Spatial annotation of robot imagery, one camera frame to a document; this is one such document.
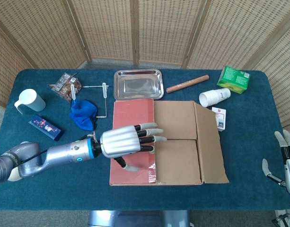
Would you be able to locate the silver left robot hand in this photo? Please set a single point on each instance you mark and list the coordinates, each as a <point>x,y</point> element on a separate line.
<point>121,142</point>

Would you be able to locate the brown cardboard box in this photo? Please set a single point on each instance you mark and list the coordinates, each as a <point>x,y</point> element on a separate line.
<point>178,118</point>

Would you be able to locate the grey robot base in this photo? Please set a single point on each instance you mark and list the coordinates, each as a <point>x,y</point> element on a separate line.
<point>135,218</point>

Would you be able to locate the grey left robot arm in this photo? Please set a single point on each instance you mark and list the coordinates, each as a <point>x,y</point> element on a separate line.
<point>64,151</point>

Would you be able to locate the dark blue printed box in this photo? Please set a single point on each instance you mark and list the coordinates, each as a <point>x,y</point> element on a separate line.
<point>46,127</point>

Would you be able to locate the small white red-printed box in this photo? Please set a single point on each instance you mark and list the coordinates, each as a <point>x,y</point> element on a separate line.
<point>220,118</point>

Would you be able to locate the thin bent metal rod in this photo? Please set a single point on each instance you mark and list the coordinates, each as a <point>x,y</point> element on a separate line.
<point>106,107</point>

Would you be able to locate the blue fleece cloth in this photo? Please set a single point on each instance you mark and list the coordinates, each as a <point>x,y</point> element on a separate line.
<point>81,113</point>

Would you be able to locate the teal blue table cover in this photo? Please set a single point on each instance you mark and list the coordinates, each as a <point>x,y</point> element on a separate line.
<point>241,165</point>

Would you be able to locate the white plastic dropper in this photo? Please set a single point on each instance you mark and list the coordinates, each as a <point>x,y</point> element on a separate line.
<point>73,91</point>
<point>104,91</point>

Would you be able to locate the stainless steel tray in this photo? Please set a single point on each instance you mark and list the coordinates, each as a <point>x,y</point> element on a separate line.
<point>137,84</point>

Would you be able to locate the clear bag of nuts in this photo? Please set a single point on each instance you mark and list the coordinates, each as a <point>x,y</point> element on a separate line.
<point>64,86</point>

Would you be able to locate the wooden rolling pin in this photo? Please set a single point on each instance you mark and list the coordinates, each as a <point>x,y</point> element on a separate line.
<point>187,84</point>

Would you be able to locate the pale blue plastic mug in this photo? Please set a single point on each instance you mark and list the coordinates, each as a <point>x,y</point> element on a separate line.
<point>31,100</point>

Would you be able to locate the stack of white paper cups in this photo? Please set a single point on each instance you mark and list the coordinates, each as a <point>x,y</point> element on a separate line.
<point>213,97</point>

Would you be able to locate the green tissue pack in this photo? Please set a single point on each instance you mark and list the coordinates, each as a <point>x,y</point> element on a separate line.
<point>233,78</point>

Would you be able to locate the cream round bowl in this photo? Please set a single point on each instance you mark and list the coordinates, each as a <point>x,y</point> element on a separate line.
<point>14,176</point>

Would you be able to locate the woven bamboo folding screen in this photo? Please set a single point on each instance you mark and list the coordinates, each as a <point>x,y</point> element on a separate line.
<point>159,30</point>

